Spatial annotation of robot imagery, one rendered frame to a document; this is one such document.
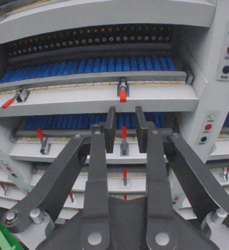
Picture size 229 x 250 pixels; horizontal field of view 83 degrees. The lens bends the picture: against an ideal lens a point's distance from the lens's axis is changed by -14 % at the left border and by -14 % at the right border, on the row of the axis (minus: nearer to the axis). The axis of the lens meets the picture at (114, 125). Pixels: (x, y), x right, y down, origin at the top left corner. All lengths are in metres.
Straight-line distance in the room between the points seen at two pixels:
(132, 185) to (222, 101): 0.44
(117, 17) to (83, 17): 0.06
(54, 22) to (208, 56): 0.32
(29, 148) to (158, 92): 0.46
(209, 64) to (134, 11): 0.19
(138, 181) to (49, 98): 0.46
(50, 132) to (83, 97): 0.23
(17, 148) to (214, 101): 0.64
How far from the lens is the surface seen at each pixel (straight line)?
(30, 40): 0.54
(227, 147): 0.59
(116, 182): 0.64
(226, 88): 0.41
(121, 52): 0.46
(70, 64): 0.46
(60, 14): 0.33
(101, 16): 0.31
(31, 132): 0.59
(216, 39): 0.36
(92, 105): 0.36
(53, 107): 0.39
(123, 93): 0.29
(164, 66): 0.42
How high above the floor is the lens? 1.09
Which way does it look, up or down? 36 degrees down
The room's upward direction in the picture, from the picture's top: 4 degrees counter-clockwise
